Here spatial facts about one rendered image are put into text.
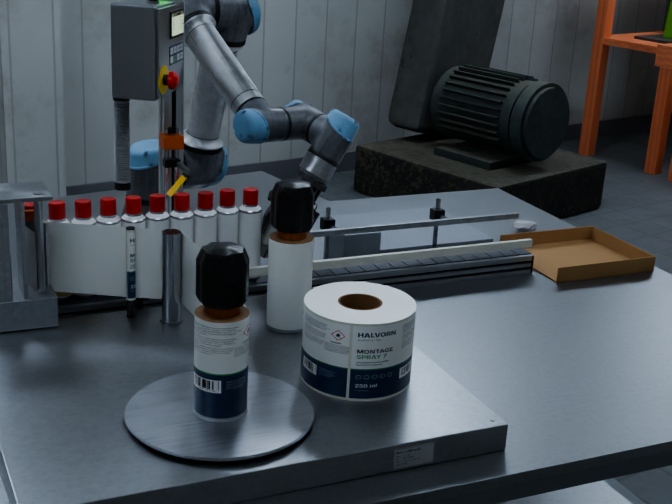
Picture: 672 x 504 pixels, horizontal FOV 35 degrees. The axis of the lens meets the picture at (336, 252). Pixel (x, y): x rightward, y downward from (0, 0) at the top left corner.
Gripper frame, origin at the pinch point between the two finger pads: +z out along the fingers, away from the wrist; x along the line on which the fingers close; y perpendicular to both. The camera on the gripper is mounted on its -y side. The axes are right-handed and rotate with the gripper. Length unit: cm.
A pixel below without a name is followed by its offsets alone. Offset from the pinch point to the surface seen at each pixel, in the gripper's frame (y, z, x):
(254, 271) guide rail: 4.5, 4.4, -2.1
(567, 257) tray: -1, -34, 79
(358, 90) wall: -380, -67, 201
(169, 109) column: -11.7, -17.1, -31.3
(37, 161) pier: -320, 52, 32
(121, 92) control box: -2.6, -15.9, -45.2
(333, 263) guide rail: 4.5, -5.1, 14.5
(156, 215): 2.2, 3.0, -27.5
